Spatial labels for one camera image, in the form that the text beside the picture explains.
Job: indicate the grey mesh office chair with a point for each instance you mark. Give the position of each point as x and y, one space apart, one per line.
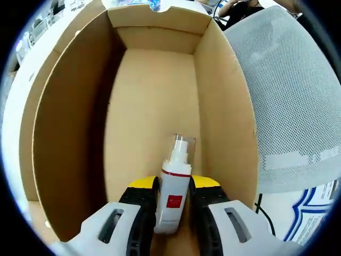
287 93

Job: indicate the brown cardboard shoe box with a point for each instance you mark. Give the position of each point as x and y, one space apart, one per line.
154 93

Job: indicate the white spray bottle red label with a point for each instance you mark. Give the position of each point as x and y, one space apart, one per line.
173 192

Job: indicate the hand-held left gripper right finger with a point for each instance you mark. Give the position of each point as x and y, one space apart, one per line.
210 213

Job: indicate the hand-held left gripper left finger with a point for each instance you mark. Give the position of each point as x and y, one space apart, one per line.
133 213

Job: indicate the blue white printed board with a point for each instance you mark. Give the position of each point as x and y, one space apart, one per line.
311 210

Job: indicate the blue tissue pack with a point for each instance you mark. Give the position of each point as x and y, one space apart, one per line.
155 4

